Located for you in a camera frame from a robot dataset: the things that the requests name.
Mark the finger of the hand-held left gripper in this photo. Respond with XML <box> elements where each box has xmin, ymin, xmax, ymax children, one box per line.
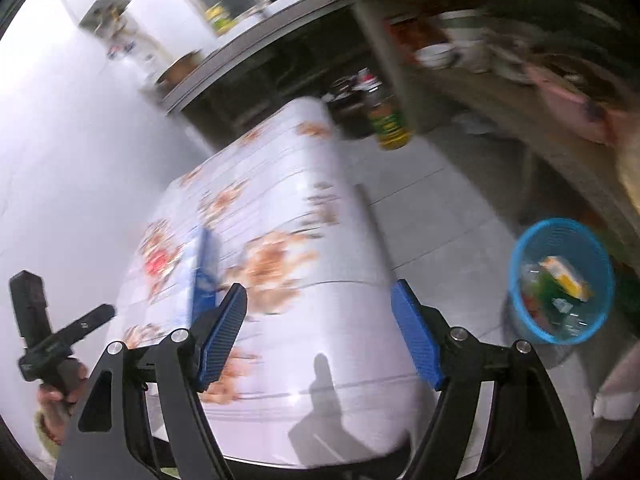
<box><xmin>50</xmin><ymin>304</ymin><xmax>117</xmax><ymax>348</ymax></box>

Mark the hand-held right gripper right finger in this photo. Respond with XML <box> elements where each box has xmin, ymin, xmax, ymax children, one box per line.
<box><xmin>391</xmin><ymin>279</ymin><xmax>583</xmax><ymax>480</ymax></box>

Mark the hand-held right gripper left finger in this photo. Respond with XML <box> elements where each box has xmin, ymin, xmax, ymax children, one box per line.
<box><xmin>54</xmin><ymin>282</ymin><xmax>248</xmax><ymax>480</ymax></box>

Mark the blue and white carton box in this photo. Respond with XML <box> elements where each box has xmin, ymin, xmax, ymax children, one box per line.
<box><xmin>187</xmin><ymin>225</ymin><xmax>221</xmax><ymax>326</ymax></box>

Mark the blue plastic mesh basket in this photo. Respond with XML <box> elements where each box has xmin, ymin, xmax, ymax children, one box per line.
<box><xmin>507</xmin><ymin>217</ymin><xmax>616</xmax><ymax>345</ymax></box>

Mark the person's left forearm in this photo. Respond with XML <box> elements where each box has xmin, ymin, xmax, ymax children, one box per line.
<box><xmin>34</xmin><ymin>407</ymin><xmax>68</xmax><ymax>461</ymax></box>

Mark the person's left hand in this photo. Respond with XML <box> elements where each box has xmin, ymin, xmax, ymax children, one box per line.
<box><xmin>36</xmin><ymin>360</ymin><xmax>91</xmax><ymax>416</ymax></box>

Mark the floral white tablecloth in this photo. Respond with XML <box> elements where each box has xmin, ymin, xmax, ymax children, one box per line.
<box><xmin>107</xmin><ymin>97</ymin><xmax>441</xmax><ymax>466</ymax></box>

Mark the cooking oil bottle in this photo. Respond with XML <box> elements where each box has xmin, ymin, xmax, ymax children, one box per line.
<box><xmin>365</xmin><ymin>85</ymin><xmax>413</xmax><ymax>152</ymax></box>

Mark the dark ceramic jar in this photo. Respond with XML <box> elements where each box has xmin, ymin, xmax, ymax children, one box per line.
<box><xmin>330</xmin><ymin>77</ymin><xmax>371</xmax><ymax>136</ymax></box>

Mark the copper basin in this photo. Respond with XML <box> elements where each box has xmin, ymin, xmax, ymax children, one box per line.
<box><xmin>157</xmin><ymin>51</ymin><xmax>203</xmax><ymax>86</ymax></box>

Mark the pink plastic basin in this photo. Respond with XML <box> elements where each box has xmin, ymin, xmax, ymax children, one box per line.
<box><xmin>530</xmin><ymin>67</ymin><xmax>621</xmax><ymax>146</ymax></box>

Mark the white bowl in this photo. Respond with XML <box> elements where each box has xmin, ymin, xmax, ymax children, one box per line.
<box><xmin>417</xmin><ymin>42</ymin><xmax>456</xmax><ymax>68</ymax></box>

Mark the red printed box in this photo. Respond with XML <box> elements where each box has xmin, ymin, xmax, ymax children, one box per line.
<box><xmin>387</xmin><ymin>17</ymin><xmax>441</xmax><ymax>53</ymax></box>

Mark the stack of bowls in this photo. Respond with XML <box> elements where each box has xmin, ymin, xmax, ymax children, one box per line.
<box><xmin>440</xmin><ymin>10</ymin><xmax>486</xmax><ymax>43</ymax></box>

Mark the yellow dish soap bottle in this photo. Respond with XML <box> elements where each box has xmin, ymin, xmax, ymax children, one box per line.
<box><xmin>207</xmin><ymin>2</ymin><xmax>236</xmax><ymax>36</ymax></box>

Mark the grey wall water heater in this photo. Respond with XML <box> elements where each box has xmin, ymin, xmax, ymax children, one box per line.
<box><xmin>80</xmin><ymin>0</ymin><xmax>131</xmax><ymax>31</ymax></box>

